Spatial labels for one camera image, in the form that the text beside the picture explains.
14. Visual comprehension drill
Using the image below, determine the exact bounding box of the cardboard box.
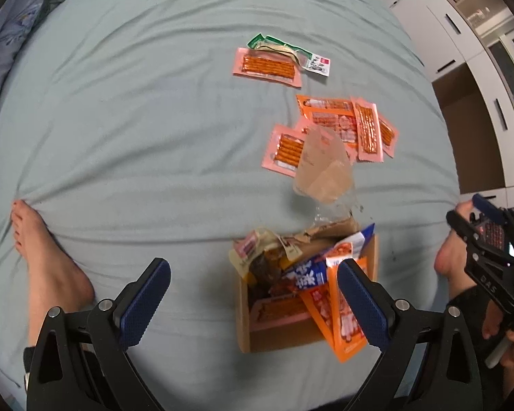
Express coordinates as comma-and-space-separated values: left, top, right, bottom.
233, 218, 380, 354

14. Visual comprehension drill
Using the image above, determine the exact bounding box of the floral purple quilt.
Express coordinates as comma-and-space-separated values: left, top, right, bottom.
0, 0, 56, 157

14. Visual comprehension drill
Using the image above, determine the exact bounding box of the brown wooden panel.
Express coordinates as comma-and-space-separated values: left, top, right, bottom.
432, 61, 512, 198

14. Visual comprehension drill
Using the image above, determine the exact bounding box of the pink sausage stick packet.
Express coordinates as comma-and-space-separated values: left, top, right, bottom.
232, 47, 303, 87
377, 113, 400, 158
261, 124, 309, 178
352, 96, 385, 163
249, 293, 313, 331

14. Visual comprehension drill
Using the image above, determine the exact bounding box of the blue white snack packet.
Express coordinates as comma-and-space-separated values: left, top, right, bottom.
283, 223, 377, 294

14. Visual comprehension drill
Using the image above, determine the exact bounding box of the clear plastic bag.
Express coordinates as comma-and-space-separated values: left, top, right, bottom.
292, 125, 365, 225

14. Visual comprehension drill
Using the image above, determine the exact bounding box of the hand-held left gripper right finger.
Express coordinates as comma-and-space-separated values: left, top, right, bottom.
338, 258, 484, 411

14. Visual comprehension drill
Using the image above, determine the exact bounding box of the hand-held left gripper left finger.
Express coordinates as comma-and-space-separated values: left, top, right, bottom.
26, 258, 172, 411

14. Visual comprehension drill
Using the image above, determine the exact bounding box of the person's left foot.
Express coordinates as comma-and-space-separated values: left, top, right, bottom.
11, 199, 96, 349

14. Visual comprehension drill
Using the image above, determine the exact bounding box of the white cabinet unit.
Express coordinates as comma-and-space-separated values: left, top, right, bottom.
360, 0, 514, 131

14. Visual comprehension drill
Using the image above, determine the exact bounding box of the green white snack packet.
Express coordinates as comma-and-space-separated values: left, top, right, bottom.
247, 33, 331, 78

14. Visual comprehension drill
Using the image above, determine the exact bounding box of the beige snack packet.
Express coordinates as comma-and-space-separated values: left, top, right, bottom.
228, 228, 283, 275

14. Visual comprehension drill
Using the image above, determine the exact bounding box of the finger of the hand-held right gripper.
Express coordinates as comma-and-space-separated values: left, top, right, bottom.
472, 194, 510, 227
446, 210, 482, 258

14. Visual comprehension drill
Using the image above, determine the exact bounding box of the narrow orange snack packet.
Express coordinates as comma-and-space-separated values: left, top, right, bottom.
300, 285, 337, 362
326, 256, 370, 363

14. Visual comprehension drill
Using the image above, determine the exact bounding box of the dark brown snack packet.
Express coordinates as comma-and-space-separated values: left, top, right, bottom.
247, 250, 294, 298

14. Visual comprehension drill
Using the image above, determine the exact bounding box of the person's right foot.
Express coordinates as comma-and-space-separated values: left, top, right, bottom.
435, 200, 476, 298

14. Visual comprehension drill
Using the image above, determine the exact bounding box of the large orange snack packet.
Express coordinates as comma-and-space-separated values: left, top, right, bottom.
296, 94, 357, 143

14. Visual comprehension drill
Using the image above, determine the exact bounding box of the person's foot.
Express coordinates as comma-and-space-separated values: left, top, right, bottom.
435, 200, 476, 298
11, 199, 96, 349

